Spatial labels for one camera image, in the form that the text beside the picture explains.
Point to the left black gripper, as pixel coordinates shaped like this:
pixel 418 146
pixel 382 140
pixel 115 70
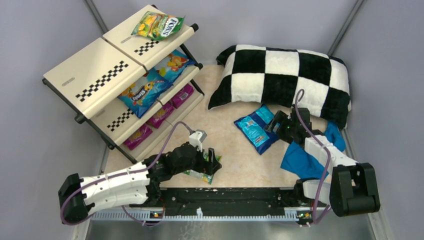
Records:
pixel 207 162

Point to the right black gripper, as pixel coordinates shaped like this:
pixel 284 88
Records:
pixel 276 122

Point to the blue mint candy bag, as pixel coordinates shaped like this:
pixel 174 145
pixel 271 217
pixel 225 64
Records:
pixel 252 126

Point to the purple grape candy bag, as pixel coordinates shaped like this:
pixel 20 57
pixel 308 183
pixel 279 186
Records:
pixel 138 137
pixel 161 115
pixel 180 97

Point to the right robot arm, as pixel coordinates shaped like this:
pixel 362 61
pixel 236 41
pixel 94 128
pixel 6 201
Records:
pixel 353 189

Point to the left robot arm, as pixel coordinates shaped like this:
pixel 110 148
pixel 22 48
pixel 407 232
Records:
pixel 81 197

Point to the blue Sugus candy bag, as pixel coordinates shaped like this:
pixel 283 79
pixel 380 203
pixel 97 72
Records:
pixel 142 94

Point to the blue fruit candy bag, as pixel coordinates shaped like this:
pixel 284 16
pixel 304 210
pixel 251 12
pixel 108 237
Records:
pixel 173 65

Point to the cream three-tier shelf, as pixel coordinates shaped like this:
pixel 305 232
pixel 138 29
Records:
pixel 91 80

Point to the green Fox's candy bag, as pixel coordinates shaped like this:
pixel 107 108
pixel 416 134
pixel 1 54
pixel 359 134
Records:
pixel 158 26

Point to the blue cloth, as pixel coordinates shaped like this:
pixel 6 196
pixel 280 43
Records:
pixel 305 166

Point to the black white checkered pillow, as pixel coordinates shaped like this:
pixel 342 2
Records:
pixel 273 76

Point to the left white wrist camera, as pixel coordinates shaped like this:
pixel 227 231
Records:
pixel 196 139

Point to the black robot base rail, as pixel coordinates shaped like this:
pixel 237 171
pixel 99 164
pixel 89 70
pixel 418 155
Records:
pixel 268 204

